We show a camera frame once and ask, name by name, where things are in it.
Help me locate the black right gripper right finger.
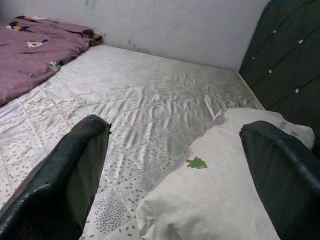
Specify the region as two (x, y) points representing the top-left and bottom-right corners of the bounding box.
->
(239, 120), (320, 240)

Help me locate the dark tufted headboard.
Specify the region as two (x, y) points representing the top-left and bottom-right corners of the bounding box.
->
(238, 0), (320, 161)

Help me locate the purple cartoon print blanket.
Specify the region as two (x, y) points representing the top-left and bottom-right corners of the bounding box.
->
(0, 15), (103, 107)

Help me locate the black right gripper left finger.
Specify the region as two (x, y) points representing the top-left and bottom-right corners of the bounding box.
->
(0, 114), (113, 240)

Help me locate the white pillow with tree print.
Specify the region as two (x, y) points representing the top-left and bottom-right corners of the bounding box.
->
(136, 107), (316, 240)

